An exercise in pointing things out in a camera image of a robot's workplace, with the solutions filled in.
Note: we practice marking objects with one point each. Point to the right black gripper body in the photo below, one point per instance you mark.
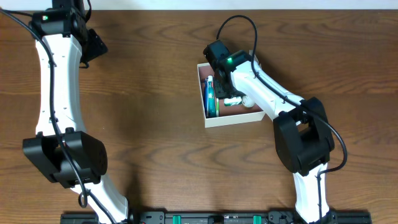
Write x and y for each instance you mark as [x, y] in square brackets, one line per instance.
[224, 86]

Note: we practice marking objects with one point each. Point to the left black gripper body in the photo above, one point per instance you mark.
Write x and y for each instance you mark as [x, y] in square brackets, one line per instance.
[94, 46]

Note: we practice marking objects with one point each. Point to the blue disposable razor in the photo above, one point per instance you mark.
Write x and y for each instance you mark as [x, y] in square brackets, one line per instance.
[205, 96]

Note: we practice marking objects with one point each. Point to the teal toothpaste tube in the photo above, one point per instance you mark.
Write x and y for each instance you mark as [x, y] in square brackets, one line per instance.
[211, 97]

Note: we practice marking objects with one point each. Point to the green white toothbrush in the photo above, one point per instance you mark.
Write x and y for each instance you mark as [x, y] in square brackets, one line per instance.
[217, 108]

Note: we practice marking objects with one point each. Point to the green soap bar pack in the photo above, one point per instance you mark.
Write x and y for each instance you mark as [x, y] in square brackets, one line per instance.
[232, 101]

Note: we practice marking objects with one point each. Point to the white leaf-print lotion tube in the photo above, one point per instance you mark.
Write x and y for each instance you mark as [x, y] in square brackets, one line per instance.
[247, 102]

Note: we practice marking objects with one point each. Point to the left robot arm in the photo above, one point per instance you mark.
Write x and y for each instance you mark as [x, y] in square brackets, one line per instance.
[61, 149]

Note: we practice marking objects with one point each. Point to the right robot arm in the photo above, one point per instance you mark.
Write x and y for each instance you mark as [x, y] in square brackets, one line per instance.
[302, 143]

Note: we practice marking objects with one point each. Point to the white box pink interior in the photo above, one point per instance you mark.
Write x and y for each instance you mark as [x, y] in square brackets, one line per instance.
[228, 115]

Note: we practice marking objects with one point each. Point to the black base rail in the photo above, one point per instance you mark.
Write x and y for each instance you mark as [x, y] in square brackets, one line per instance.
[275, 217]

